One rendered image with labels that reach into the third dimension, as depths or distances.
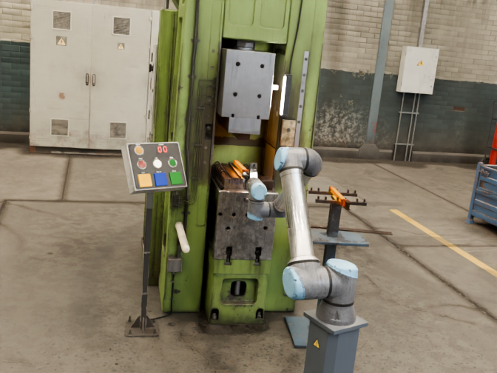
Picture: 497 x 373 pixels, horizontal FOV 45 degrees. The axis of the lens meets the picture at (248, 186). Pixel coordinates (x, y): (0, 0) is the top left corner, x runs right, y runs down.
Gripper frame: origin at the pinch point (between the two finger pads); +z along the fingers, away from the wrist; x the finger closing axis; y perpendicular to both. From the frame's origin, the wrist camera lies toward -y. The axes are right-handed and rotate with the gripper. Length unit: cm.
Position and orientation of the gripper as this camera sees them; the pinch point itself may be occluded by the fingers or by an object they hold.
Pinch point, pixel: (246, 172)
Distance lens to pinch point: 371.2
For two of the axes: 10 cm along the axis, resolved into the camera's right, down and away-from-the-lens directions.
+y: -0.9, 9.6, 2.5
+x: 9.7, 0.4, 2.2
